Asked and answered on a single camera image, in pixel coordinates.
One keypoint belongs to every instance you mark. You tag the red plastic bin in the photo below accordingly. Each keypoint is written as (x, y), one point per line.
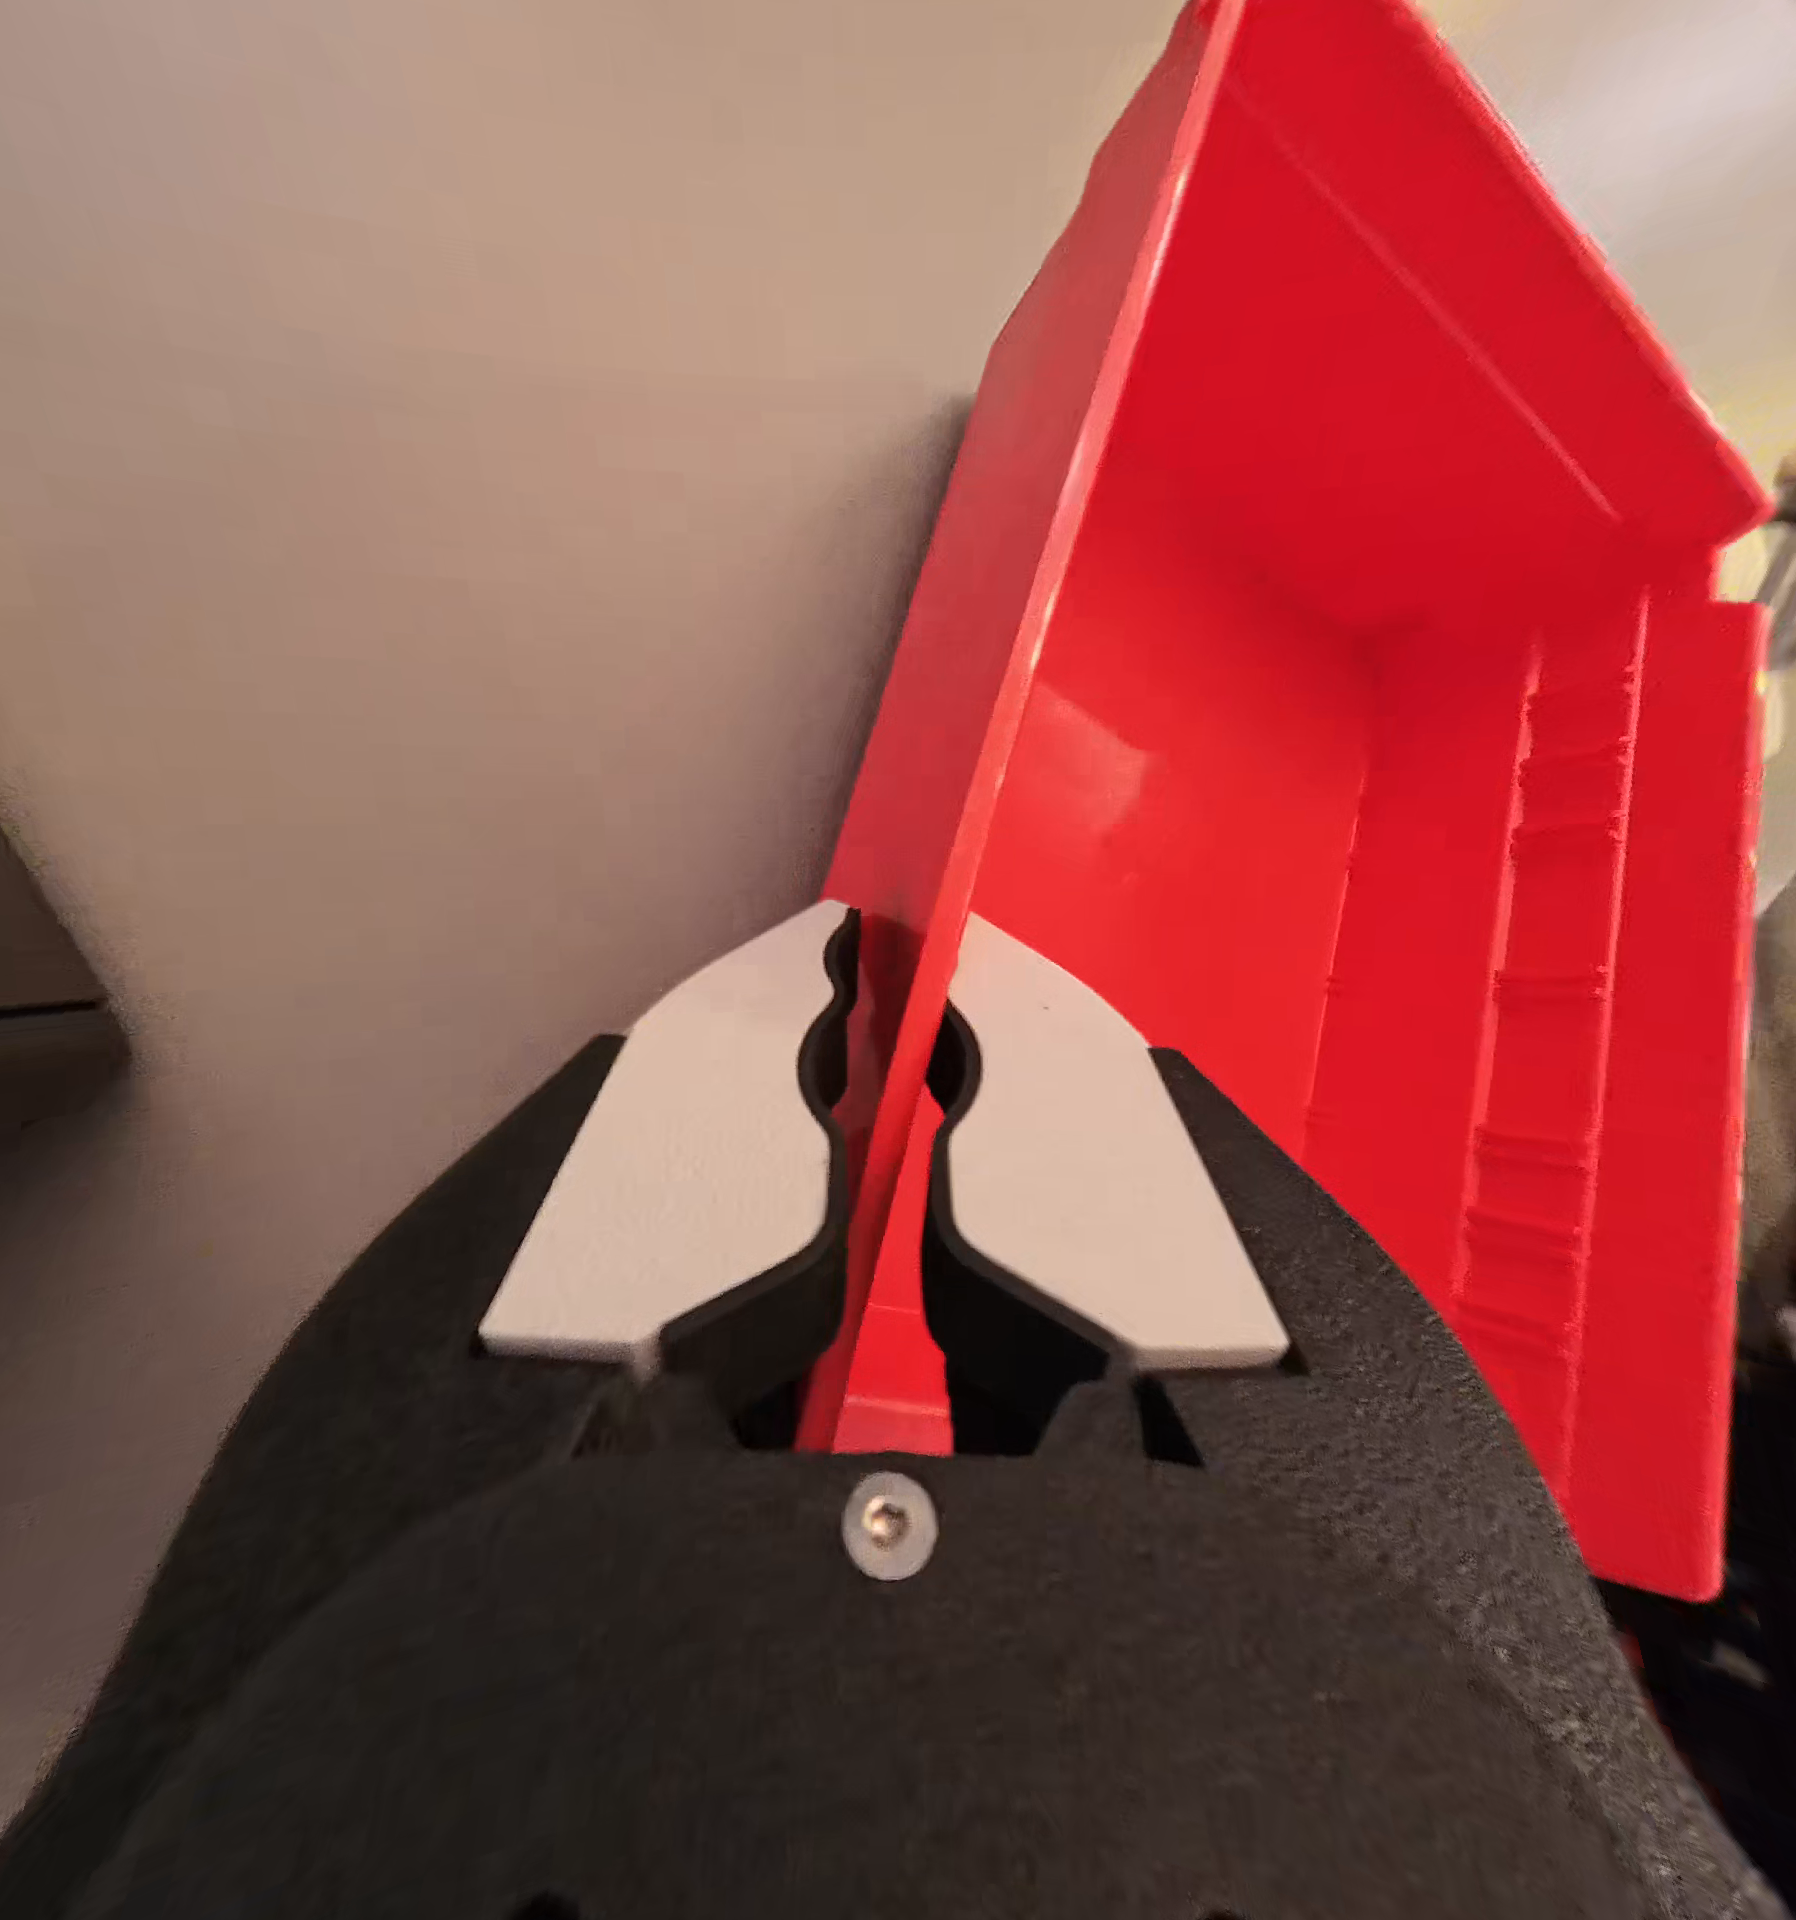
(1349, 750)

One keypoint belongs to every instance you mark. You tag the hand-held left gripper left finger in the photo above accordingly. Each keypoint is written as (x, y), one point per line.
(674, 1202)

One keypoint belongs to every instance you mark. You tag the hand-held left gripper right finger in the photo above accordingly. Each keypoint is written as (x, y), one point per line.
(1109, 1202)

